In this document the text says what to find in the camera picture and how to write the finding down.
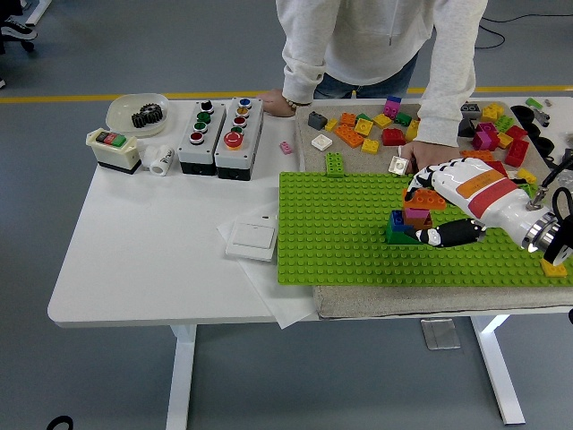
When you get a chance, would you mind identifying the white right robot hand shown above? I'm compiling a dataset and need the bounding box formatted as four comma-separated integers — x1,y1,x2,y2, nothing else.
402,158,546,249

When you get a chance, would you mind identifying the person's left hand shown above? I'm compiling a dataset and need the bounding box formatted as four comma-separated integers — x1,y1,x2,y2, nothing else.
399,140,463,174

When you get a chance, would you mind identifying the person's right hand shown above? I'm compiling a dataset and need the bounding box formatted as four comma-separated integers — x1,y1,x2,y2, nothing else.
261,89,297,117

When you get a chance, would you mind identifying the green studded baseplate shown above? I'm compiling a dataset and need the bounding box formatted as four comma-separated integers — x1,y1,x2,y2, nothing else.
277,172,573,288

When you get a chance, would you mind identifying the red two-by-four brick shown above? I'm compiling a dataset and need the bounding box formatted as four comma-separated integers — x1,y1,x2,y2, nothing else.
505,139,531,168

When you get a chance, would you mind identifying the magenta two-by-two brick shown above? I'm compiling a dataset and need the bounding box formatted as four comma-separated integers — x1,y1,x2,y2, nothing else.
404,207,433,227

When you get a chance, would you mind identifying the brown brick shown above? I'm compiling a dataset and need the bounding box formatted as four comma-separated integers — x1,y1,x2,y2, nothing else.
401,213,434,232

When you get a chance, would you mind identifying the dark green brick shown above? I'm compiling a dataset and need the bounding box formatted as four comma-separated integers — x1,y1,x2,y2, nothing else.
385,221,424,245

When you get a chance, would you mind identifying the grey emergency-stop control box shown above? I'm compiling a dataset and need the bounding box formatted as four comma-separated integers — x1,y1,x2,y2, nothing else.
214,96,265,182

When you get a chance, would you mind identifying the green two-by-three plate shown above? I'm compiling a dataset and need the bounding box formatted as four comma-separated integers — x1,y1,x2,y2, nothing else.
325,151,347,178

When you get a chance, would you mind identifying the grey four-button control box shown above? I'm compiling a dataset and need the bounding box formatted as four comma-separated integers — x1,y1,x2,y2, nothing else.
177,99,227,176

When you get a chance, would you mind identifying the person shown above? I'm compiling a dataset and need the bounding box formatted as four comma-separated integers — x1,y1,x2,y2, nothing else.
275,0,489,148

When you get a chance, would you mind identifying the white pipe tee fitting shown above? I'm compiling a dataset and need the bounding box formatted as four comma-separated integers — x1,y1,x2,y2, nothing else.
141,142,175,176

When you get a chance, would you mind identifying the grey-brown mat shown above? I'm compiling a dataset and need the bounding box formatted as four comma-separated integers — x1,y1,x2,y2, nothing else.
294,101,573,320

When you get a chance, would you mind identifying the metal floor plate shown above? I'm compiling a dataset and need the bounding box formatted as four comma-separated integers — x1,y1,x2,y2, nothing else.
420,317,462,351

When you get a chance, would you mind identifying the white plastic bowl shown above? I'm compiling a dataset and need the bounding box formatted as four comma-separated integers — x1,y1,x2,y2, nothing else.
106,92,172,138

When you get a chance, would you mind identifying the white table leg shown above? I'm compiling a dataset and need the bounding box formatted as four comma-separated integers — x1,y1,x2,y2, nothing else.
165,324,198,430
469,314,527,426

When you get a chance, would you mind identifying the white paper sheet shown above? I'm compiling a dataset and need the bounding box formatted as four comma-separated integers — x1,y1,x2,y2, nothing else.
218,201,321,331

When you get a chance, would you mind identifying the white furniture foot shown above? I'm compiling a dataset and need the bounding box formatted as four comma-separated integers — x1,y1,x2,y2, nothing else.
25,0,53,26

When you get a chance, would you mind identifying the black sneaker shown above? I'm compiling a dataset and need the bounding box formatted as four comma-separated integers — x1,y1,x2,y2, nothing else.
0,15,38,41

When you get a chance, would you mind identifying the black floor cable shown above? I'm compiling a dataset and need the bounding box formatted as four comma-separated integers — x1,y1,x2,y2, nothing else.
481,11,573,23
476,16,507,50

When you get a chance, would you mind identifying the white wall switch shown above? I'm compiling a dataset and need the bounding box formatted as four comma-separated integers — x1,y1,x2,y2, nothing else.
225,221,278,262

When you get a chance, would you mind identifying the beige red-green switch box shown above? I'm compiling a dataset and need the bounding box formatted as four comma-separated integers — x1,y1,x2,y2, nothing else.
85,127,140,176

